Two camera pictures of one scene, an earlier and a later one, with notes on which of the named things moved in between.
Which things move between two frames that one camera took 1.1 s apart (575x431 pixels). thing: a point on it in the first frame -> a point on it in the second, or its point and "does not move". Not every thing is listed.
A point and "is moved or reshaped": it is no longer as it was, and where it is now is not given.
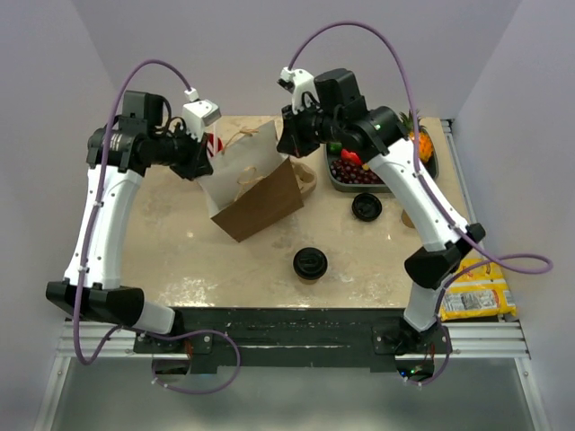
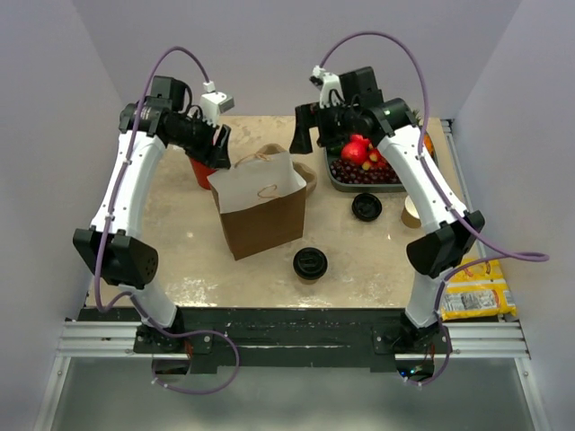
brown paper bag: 252,186 is moved or reshaped
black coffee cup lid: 310,263 does not move
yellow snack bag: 479,292 does not move
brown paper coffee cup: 308,281 does not move
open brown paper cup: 407,221 does not move
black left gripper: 199,163 -> 217,157
